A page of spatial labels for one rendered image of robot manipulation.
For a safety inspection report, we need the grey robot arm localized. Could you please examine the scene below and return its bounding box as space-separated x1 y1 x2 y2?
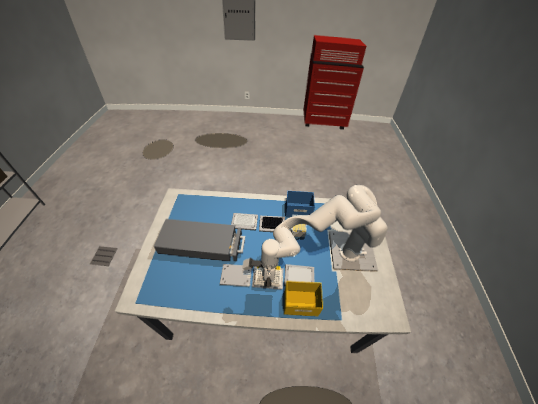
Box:
242 185 387 271

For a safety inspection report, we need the blue bench mat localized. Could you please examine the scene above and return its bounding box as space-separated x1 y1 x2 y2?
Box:
135 194 342 320

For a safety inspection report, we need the blue bin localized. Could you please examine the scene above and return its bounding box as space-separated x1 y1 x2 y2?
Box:
286 191 315 217

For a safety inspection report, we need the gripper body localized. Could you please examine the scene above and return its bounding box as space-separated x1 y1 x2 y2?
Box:
262 265 277 281

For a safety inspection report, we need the yellow waste bin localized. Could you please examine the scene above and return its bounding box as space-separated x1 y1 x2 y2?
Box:
284 281 323 316

